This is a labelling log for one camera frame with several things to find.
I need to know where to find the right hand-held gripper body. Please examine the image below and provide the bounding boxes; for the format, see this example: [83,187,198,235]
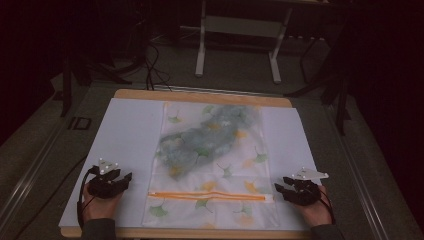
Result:
[286,167,330,207]

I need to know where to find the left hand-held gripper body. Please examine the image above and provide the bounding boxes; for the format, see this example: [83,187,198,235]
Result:
[87,158,125,200]

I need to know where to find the leaf-print mesh laundry bag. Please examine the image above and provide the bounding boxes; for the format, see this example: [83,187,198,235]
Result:
[142,101,280,230]

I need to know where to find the person's left hand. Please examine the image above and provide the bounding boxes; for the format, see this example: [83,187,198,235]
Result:
[82,185,125,223]

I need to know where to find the person's right hand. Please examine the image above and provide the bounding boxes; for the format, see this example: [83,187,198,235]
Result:
[293,185,334,229]

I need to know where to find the white table mat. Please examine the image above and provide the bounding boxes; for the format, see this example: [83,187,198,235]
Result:
[58,97,323,232]

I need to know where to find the grey-blue cloth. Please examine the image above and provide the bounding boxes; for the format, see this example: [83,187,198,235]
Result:
[155,104,262,181]

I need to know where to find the black stand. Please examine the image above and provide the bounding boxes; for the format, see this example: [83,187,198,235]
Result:
[283,29,353,136]
[59,53,134,118]

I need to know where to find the wooden table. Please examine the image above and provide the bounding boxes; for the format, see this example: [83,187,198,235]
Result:
[59,88,314,240]

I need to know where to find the left hand-held gripper cable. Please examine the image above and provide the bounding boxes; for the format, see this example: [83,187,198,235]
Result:
[76,165,101,231]

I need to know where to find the hand-held gripper cable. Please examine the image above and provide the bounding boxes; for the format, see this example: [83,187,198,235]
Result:
[76,165,101,231]
[319,188,336,225]

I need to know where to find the right hand-held gripper cable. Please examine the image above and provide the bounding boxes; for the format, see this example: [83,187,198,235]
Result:
[319,188,336,225]

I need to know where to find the metal floor rail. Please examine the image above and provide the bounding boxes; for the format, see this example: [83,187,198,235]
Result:
[324,104,392,240]
[0,113,76,231]

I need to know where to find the black floor bracket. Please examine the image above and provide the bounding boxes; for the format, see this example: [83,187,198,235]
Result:
[67,116,92,131]

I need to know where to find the black floor cables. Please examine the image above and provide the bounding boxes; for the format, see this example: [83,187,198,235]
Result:
[143,41,174,92]

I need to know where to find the white metal table frame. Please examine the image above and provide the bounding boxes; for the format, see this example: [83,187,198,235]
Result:
[194,0,295,85]

